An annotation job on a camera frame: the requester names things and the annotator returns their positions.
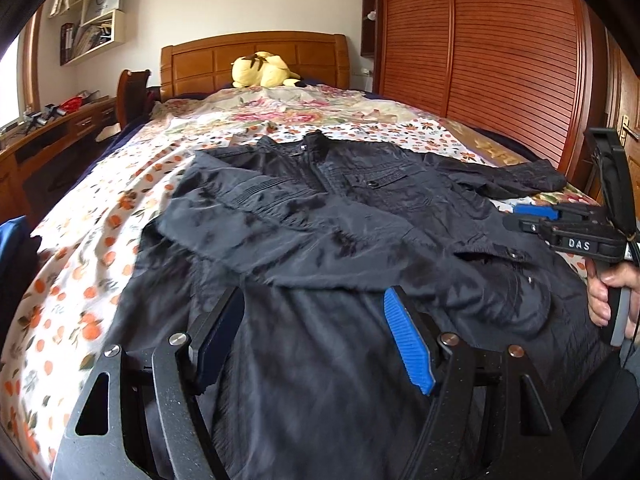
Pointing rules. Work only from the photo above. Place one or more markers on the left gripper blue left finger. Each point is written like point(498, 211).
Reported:
point(211, 338)

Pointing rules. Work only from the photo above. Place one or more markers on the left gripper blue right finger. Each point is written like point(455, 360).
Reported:
point(414, 338)

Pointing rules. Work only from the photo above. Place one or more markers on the black jacket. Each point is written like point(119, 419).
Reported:
point(313, 232)

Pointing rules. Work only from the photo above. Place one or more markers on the right hand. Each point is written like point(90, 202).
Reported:
point(600, 283)

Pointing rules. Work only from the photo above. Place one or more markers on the orange print bed sheet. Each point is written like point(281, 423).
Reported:
point(86, 256)

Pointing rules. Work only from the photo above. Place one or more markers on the wooden wardrobe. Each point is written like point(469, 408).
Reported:
point(538, 73)

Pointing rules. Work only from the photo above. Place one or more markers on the folded blue garment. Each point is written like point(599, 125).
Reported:
point(19, 259)

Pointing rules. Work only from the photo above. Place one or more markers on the floral quilt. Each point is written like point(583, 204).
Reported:
point(289, 107)

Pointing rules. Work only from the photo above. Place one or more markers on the wooden desk cabinet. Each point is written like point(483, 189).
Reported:
point(39, 169)

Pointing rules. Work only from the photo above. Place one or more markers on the wooden chair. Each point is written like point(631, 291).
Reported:
point(131, 96)

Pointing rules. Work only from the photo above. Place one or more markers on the yellow plush toy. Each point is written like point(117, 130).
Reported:
point(262, 69)

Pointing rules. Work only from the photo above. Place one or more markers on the white wall shelf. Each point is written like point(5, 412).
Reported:
point(89, 27)

